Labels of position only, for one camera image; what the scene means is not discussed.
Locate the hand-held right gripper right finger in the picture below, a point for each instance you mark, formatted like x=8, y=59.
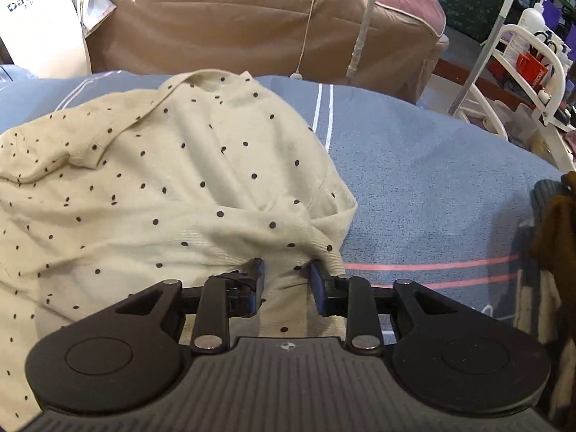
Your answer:
x=317, y=279

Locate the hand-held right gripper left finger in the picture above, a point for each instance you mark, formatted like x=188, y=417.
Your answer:
x=258, y=274

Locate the cream polka dot shirt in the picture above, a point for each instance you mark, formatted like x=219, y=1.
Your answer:
x=148, y=198

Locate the blue striped bed sheet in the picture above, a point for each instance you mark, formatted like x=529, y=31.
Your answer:
x=432, y=207

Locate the dark brown cloth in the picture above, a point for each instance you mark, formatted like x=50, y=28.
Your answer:
x=555, y=234

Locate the brown fabric storage bag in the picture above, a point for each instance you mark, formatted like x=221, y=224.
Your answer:
x=252, y=18

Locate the white metal rack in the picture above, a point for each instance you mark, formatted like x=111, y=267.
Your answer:
x=535, y=99

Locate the red box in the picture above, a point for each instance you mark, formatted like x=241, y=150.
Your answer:
x=531, y=72

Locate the dark green patterned cloth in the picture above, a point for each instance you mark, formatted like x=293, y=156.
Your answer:
x=459, y=0

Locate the white printed bag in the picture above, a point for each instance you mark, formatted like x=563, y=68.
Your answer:
x=40, y=22

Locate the white pump bottle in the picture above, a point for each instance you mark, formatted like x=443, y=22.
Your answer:
x=533, y=18

